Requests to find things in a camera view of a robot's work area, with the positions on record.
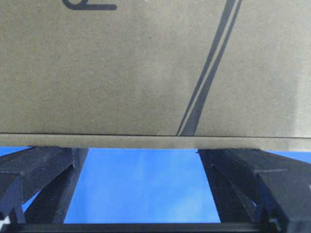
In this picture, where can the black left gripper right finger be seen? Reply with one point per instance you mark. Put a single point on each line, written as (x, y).
(255, 186)

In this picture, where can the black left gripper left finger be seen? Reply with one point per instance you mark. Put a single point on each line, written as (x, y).
(37, 184)

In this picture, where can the brown Polymaker cardboard box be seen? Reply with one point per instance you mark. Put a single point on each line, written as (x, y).
(161, 74)

